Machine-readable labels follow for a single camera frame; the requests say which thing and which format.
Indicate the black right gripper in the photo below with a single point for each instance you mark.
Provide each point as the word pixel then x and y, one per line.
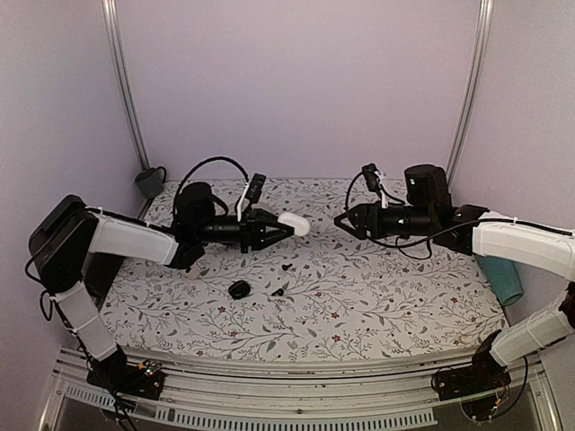
pixel 361 218

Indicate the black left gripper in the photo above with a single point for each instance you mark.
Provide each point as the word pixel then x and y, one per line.
pixel 253 230

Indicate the white oval earbud case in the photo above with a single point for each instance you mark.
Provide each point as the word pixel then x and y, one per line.
pixel 300 225

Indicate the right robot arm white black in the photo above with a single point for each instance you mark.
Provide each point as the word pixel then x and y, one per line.
pixel 428 215

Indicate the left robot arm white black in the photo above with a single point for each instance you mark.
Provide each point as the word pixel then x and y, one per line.
pixel 60 244

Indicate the black open earbud case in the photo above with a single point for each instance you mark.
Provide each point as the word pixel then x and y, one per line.
pixel 239 289

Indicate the white earbud case small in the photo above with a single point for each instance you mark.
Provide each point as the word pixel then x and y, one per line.
pixel 191 272

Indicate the grey mug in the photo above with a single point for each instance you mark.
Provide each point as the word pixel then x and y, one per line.
pixel 150 182

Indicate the teal cup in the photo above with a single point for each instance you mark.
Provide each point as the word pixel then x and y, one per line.
pixel 503 277

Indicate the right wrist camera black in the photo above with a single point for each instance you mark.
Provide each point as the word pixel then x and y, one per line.
pixel 374 182

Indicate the aluminium front rail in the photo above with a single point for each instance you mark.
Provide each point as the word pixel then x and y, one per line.
pixel 375 394

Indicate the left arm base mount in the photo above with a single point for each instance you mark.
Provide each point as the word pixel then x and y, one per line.
pixel 144 380

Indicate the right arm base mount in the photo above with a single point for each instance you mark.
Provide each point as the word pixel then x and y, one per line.
pixel 471 386

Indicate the right aluminium frame post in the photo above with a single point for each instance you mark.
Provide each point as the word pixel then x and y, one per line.
pixel 480 45

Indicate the aluminium frame post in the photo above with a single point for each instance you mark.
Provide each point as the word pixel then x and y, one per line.
pixel 111 23
pixel 480 45

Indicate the left aluminium frame post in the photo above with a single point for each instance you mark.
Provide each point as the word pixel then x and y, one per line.
pixel 111 23

